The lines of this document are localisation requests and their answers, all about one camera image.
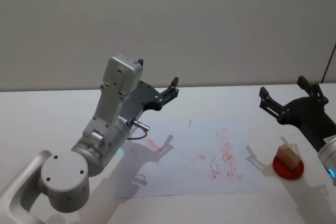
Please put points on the beige rectangular block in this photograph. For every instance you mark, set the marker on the beige rectangular block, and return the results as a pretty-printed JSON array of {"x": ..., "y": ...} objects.
[{"x": 287, "y": 157}]

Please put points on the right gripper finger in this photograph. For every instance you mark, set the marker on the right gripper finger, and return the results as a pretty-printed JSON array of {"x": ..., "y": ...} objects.
[
  {"x": 313, "y": 91},
  {"x": 271, "y": 106}
]

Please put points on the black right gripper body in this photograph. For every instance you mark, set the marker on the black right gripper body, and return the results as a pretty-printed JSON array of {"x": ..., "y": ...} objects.
[{"x": 312, "y": 116}]

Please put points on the white paper with red marks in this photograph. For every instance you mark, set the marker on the white paper with red marks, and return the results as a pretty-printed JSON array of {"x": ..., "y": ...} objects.
[{"x": 189, "y": 171}]

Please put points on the red round disc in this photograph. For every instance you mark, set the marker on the red round disc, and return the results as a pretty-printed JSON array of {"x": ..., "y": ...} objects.
[{"x": 283, "y": 172}]

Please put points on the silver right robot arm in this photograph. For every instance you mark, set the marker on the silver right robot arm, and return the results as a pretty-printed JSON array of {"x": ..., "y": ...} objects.
[{"x": 329, "y": 155}]

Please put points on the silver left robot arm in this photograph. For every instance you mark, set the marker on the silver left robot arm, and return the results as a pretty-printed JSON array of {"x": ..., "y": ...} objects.
[{"x": 63, "y": 176}]

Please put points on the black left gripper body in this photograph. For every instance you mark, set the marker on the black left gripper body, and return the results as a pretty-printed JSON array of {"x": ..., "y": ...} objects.
[{"x": 143, "y": 95}]

